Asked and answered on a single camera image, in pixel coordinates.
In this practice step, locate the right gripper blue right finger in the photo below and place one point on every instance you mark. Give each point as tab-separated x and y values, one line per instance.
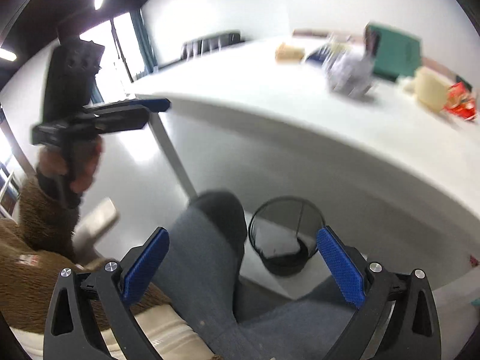
346	274

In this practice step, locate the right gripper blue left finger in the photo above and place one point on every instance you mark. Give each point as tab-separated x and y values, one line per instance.
140	265

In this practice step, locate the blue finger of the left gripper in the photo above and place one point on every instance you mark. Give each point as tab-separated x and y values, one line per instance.
153	104

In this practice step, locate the beige packaged sandwich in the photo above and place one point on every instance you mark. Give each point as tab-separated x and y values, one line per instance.
289	54

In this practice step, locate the white paper ball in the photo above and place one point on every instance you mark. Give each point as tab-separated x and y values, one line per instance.
351	75

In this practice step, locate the brown fleece left forearm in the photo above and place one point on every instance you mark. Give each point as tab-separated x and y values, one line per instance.
45	224

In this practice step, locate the black mesh trash bin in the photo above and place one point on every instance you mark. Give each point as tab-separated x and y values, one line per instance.
283	231

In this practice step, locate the person's left hand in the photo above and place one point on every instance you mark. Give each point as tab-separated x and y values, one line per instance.
51	164

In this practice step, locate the white table leg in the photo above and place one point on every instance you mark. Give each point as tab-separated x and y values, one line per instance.
164	142

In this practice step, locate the grey trousers right leg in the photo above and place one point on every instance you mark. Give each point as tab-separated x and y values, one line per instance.
306	328

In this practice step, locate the black office chairs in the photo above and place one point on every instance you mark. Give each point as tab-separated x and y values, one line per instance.
210	43

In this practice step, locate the dark blue wipes pack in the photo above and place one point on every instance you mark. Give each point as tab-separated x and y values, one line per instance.
320	56

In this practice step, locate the red snack wrapper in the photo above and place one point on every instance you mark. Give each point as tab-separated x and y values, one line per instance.
461	103

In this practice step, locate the green cardboard box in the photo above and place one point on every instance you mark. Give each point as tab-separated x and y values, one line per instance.
397	54

